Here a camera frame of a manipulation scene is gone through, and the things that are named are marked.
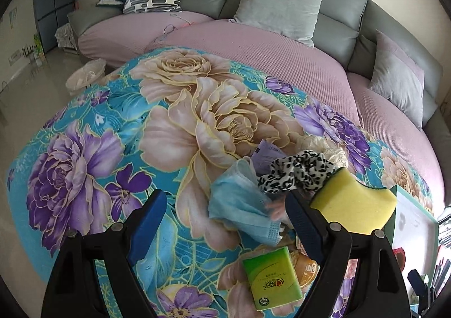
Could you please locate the thin cable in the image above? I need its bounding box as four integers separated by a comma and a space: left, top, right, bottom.
160, 15, 194, 43

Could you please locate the cream lace cloth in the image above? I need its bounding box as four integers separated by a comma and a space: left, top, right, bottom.
303, 135, 348, 168

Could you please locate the grey sofa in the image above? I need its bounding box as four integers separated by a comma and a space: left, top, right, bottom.
67, 0, 451, 206

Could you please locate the purple packet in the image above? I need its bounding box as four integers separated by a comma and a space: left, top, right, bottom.
251, 140, 284, 176

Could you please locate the orange jelly cup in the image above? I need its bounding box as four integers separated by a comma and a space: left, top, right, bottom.
294, 251, 319, 290

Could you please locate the patterned storage box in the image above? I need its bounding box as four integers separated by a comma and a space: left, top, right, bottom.
54, 23, 80, 54

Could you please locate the pink sofa seat cover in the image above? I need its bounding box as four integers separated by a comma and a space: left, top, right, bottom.
347, 73, 446, 206
78, 10, 215, 68
155, 18, 362, 126

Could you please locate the yellow sponge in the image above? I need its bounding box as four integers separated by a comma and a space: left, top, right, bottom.
310, 167, 397, 236

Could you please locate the green tissue packet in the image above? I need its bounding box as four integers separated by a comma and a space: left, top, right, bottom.
242, 247, 303, 312

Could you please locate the blue face mask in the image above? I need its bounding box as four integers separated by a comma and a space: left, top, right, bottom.
208, 157, 282, 246

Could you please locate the dark blue cabinet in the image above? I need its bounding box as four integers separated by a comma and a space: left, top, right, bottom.
33, 0, 77, 54

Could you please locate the leopard print scrunchie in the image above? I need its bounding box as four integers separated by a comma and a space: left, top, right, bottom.
257, 150, 341, 195

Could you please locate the green tray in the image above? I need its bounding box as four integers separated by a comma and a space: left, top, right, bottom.
386, 184, 439, 276

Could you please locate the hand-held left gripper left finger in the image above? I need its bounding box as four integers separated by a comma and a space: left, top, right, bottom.
41, 189, 168, 318

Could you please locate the grey and pink pillow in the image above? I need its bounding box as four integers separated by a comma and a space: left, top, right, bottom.
368, 29, 425, 131

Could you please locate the wicker basket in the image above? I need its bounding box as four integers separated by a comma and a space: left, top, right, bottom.
66, 59, 106, 89

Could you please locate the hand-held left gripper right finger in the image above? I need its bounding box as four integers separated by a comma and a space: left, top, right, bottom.
285, 191, 411, 318

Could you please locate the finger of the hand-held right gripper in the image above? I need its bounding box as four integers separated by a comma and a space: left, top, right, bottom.
408, 269, 430, 292

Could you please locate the floral printed blanket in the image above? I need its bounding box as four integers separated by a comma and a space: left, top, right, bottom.
7, 47, 439, 318

